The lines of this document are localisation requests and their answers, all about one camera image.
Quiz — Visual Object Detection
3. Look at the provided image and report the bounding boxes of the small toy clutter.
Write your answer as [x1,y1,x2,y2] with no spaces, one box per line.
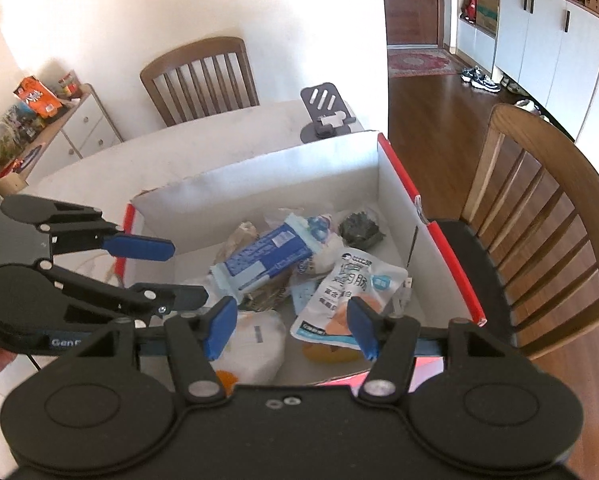
[0,102,48,151]

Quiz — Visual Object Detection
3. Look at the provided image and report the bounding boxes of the wooden chair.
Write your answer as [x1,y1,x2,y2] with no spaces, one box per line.
[140,36,260,128]
[427,102,599,361]

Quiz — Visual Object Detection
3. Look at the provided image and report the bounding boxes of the blue label snack packet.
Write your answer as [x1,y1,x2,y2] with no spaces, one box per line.
[210,212,330,306]

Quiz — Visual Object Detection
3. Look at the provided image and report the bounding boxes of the red snack packet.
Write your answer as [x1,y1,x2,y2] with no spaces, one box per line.
[57,71,83,98]

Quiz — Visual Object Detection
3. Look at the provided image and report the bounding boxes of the grey phone stand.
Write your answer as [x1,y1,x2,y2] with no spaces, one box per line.
[299,82,363,142]

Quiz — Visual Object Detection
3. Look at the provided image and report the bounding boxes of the red patterned rug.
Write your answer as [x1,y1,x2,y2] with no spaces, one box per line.
[387,47,463,78]

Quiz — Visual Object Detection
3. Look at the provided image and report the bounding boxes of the grey cupboard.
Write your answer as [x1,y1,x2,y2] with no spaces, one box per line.
[454,0,599,98]

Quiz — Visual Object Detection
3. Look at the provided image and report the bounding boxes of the orange snack bag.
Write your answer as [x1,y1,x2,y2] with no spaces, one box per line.
[14,76,63,118]

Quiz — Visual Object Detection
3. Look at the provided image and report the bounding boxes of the white chicken breast packet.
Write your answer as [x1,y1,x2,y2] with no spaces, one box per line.
[290,247,410,351]

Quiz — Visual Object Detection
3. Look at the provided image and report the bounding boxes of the brown wooden door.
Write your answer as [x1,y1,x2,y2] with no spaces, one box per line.
[379,0,445,48]

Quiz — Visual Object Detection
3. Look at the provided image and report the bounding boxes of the white shoe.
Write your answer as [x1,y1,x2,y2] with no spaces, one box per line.
[515,99,550,121]

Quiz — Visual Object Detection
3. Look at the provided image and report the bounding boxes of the small wooden box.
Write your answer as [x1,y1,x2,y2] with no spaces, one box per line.
[0,167,30,197]

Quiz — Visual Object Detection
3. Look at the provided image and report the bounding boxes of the red cardboard box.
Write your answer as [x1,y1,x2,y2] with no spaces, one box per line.
[121,131,487,390]

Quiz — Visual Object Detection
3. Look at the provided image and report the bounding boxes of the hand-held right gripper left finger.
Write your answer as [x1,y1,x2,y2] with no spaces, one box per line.
[77,296,239,405]

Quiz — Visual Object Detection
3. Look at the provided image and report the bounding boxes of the brown snack packet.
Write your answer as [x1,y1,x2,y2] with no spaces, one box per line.
[222,219,260,261]

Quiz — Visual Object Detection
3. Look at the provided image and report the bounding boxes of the white wooden sideboard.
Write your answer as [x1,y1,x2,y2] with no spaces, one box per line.
[0,82,125,196]

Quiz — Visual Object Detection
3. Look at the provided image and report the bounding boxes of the dark seaweed packet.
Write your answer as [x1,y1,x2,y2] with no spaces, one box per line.
[337,210,384,250]

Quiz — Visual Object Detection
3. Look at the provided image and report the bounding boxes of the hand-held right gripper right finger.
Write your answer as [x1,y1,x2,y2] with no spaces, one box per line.
[347,296,523,403]

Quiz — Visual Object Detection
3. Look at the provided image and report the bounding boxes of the white desktop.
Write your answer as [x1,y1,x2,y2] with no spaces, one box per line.
[0,99,380,478]

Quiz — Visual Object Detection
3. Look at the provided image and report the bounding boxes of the brown cardboard box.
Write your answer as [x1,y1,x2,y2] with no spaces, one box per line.
[474,0,500,36]

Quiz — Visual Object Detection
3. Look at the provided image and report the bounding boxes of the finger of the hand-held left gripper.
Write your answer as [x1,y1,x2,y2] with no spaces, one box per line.
[0,194,176,262]
[34,259,209,321]

